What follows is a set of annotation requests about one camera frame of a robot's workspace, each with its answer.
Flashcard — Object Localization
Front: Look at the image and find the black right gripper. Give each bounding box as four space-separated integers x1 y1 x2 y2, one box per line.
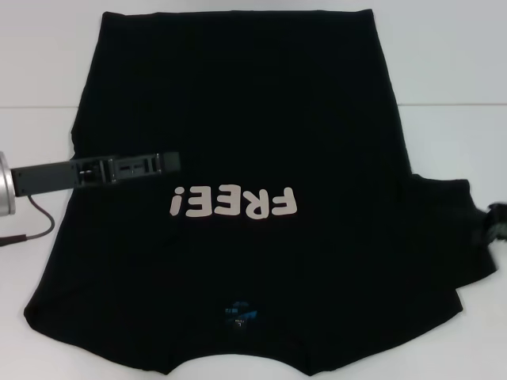
480 201 507 245

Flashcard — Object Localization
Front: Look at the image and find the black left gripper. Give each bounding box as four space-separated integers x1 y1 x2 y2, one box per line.
11 150 183 197

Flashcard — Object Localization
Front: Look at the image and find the black t-shirt with FREE! print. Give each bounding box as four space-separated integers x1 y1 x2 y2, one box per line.
23 10 499 365

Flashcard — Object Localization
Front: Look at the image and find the dark left wrist cable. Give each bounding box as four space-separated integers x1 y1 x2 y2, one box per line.
0 196 55 249

